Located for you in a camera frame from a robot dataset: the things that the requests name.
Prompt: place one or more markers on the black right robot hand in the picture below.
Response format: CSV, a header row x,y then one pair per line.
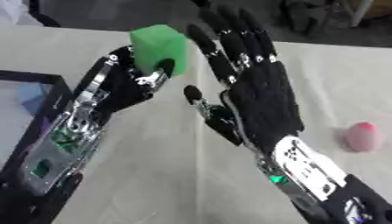
x,y
265,99

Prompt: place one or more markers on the green cube block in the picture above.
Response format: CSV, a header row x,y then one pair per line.
x,y
158,48

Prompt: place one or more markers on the white tripod leg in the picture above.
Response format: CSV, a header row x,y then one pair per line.
x,y
360,11

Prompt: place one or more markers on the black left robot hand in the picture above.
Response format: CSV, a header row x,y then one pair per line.
x,y
120,87

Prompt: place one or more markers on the pink toy fruit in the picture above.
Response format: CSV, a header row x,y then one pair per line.
x,y
363,137

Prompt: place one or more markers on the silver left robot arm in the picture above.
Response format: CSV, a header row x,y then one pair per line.
x,y
51,151

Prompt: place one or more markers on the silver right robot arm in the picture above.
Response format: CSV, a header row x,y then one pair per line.
x,y
316,178

